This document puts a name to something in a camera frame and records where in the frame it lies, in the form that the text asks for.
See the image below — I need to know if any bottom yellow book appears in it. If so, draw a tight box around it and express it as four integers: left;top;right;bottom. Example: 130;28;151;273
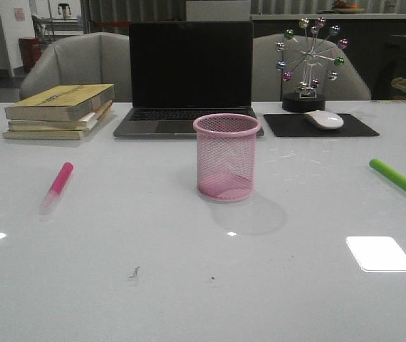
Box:
2;108;111;140

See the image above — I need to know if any right grey armchair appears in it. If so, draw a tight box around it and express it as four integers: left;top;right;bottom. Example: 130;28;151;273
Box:
251;33;371;102

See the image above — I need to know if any grey open laptop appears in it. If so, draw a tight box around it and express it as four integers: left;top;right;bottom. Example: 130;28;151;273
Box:
113;21;255;138

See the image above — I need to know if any pink highlighter pen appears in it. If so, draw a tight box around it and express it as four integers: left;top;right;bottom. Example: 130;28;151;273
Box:
39;162;74;215

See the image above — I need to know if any middle cream book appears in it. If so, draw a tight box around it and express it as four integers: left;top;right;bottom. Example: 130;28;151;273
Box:
8;100;113;131

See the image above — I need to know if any pink mesh pen holder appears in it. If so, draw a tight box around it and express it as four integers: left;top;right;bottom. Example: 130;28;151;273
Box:
193;113;261;202

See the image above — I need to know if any black mouse pad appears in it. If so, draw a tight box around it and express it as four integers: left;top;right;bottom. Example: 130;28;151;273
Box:
264;113;380;138

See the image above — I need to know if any fruit bowl on counter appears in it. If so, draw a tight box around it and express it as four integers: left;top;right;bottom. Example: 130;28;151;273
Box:
332;0;365;14

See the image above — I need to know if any white computer mouse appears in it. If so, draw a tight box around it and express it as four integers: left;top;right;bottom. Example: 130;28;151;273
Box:
303;110;344;130

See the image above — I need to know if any ferris wheel desk toy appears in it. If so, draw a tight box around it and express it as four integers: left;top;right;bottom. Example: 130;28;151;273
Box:
276;16;348;113

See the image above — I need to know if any red trash bin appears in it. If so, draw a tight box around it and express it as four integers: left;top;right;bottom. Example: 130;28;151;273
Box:
19;37;41;73

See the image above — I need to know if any coloured sticker strip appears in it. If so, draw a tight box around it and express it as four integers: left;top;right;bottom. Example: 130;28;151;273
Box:
371;100;406;103

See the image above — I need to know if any yellow book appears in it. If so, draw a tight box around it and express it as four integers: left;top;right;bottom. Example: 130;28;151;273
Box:
4;84;115;121
2;108;111;140

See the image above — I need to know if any top yellow book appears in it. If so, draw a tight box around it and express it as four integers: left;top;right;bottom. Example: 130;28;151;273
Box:
4;84;115;121

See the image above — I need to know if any left grey armchair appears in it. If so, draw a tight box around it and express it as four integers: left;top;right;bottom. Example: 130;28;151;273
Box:
19;32;132;103

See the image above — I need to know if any grey armchair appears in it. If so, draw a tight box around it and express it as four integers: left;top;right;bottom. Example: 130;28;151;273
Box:
251;33;371;102
19;32;132;103

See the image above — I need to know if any green highlighter pen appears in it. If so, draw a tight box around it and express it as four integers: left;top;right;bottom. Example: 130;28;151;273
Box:
369;158;406;192

